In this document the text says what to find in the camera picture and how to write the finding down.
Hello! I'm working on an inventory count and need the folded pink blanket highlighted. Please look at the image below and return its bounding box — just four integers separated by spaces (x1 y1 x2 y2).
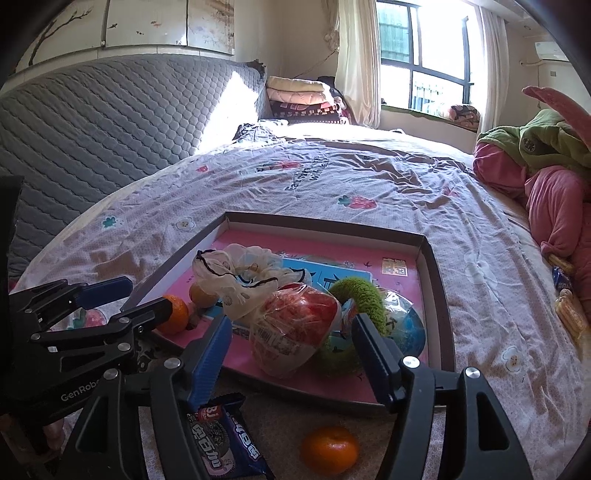
268 90 338 104

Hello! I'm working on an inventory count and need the salmon pink pillow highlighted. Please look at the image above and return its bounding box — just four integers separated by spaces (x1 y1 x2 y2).
522 85 591 153

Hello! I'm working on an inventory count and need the white wall cabinet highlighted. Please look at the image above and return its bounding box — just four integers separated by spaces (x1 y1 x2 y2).
14 0 236 75

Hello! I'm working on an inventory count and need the blue snack packet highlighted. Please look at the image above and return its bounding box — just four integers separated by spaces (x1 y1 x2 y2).
551 267 573 296

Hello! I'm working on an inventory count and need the grey quilted headboard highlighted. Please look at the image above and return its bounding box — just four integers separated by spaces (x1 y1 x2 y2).
0 53 269 282

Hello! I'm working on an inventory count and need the folded dark patterned blanket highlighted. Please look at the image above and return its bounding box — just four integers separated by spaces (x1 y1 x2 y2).
270 100 349 125

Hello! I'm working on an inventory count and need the window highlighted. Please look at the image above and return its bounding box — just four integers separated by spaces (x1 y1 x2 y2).
376 0 483 116

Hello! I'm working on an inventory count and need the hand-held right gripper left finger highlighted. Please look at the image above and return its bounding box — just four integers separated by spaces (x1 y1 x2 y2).
54 315 234 480

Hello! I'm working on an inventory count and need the cream curtain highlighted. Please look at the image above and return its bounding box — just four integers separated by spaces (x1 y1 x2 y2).
475 4 504 134
335 0 382 127

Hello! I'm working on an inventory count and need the folded cream blanket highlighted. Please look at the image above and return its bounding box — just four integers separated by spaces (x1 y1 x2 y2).
267 75 328 93

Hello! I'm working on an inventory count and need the yellow snack packet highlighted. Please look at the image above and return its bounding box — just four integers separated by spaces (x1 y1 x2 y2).
554 291 589 342

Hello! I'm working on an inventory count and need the small peeled tangerine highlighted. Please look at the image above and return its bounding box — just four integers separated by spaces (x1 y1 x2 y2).
189 282 220 309

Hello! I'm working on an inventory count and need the dark cloth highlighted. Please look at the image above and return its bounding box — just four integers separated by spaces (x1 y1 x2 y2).
233 119 289 141

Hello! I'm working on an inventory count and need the blue cookie packet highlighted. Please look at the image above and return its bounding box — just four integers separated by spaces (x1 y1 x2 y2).
186 392 275 480

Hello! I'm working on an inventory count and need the grey cardboard box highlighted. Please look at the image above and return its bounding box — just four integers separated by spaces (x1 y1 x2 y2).
122 211 455 414

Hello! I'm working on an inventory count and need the green plush ring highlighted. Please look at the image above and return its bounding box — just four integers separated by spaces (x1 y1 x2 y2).
318 277 386 377

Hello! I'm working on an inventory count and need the patterned cloth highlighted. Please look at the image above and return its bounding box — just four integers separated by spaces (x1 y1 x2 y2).
448 104 481 125

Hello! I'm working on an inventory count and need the orange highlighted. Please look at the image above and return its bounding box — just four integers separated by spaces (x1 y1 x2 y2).
154 294 190 335
300 425 361 477

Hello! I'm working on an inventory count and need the white air conditioner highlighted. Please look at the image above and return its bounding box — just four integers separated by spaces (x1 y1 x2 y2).
533 41 571 63

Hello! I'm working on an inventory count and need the mesh drawstring bag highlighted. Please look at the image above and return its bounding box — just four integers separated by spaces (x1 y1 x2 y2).
191 244 315 321

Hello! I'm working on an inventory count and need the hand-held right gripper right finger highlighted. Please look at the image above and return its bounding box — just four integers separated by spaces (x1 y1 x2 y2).
351 313 527 480

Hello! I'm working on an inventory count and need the green garment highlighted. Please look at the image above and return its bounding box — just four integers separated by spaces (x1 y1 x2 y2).
475 108 591 174

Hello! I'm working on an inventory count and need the bagged red apple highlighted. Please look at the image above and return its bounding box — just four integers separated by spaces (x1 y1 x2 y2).
249 282 343 379

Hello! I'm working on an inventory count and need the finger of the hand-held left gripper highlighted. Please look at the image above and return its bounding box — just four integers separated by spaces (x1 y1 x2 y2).
32 298 172 365
9 276 134 337

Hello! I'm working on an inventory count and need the blue wrapped egg toy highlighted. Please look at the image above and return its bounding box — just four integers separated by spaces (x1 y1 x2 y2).
376 291 426 365

